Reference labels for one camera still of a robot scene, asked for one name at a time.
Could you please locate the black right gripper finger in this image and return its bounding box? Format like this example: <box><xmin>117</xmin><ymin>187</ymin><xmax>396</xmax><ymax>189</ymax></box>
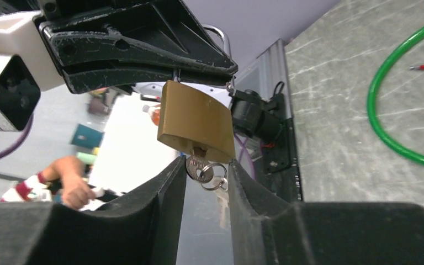
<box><xmin>38</xmin><ymin>1</ymin><xmax>238</xmax><ymax>77</ymax></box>
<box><xmin>61</xmin><ymin>60</ymin><xmax>234</xmax><ymax>94</ymax></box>

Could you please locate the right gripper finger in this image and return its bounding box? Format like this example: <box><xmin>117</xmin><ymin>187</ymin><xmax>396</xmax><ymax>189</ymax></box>
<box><xmin>228</xmin><ymin>160</ymin><xmax>424</xmax><ymax>264</ymax></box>
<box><xmin>0</xmin><ymin>156</ymin><xmax>186</xmax><ymax>264</ymax></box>

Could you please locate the brass padlock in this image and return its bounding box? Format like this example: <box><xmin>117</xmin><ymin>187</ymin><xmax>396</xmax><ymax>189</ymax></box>
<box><xmin>155</xmin><ymin>23</ymin><xmax>238</xmax><ymax>163</ymax></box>

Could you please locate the green cable lock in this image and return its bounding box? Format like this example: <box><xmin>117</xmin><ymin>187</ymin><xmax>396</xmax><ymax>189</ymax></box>
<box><xmin>366</xmin><ymin>13</ymin><xmax>424</xmax><ymax>174</ymax></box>

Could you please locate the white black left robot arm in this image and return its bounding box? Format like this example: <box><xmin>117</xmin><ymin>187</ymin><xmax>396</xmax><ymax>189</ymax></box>
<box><xmin>32</xmin><ymin>1</ymin><xmax>283</xmax><ymax>141</ymax></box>

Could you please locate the person hand outside table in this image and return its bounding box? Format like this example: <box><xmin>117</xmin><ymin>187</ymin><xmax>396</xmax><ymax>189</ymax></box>
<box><xmin>61</xmin><ymin>173</ymin><xmax>96</xmax><ymax>210</ymax></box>

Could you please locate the teal box outside table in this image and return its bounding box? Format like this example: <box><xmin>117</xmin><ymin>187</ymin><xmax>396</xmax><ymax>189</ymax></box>
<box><xmin>70</xmin><ymin>124</ymin><xmax>104</xmax><ymax>149</ymax></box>

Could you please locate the orange drink bottle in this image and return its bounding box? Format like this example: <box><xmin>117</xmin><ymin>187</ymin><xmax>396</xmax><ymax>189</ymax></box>
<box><xmin>142</xmin><ymin>104</ymin><xmax>161</xmax><ymax>126</ymax></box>

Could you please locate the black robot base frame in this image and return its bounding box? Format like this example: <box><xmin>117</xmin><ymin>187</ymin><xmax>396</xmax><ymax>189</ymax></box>
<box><xmin>261</xmin><ymin>81</ymin><xmax>304</xmax><ymax>202</ymax></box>

